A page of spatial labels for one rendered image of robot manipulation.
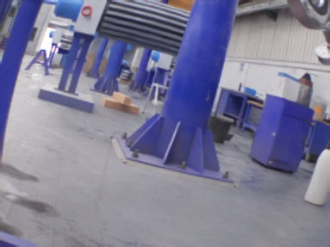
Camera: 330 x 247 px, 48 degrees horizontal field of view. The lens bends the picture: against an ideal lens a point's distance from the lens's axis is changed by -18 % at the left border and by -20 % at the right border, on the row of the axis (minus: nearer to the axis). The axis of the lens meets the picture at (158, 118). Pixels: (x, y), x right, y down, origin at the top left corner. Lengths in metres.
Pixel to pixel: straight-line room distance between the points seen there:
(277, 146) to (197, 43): 1.77
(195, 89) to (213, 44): 0.34
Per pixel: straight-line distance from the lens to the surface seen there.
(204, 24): 2.87
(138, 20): 4.72
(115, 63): 8.27
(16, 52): 0.87
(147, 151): 2.90
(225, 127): 5.34
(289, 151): 4.36
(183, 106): 2.83
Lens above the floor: 0.51
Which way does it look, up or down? 5 degrees down
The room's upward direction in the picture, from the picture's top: 16 degrees clockwise
